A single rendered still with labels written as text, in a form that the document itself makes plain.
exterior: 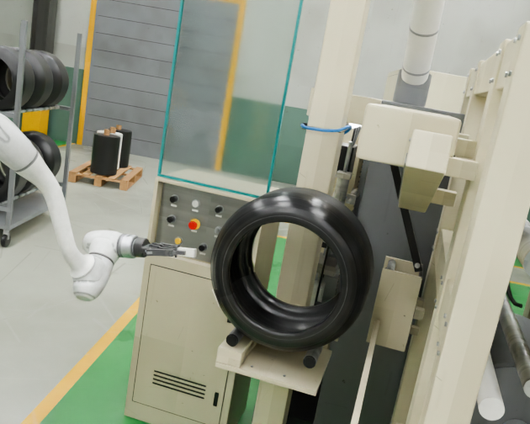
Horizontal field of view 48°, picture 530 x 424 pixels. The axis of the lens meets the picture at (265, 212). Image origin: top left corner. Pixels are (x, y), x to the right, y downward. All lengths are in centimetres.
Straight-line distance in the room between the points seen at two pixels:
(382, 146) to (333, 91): 68
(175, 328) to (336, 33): 159
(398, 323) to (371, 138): 90
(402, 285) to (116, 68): 976
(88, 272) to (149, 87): 930
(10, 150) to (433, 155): 127
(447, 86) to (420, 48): 263
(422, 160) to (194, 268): 160
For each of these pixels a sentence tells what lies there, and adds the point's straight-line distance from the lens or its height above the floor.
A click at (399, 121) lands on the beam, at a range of 162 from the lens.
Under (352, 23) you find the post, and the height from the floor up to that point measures 204.
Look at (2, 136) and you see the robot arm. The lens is 201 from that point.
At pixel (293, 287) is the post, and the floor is 102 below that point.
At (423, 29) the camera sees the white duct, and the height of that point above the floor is 210.
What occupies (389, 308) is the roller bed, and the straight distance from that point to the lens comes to 229.
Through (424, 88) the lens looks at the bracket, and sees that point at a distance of 280.
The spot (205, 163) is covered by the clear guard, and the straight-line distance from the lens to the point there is 277.
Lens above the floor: 180
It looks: 12 degrees down
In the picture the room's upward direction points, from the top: 10 degrees clockwise
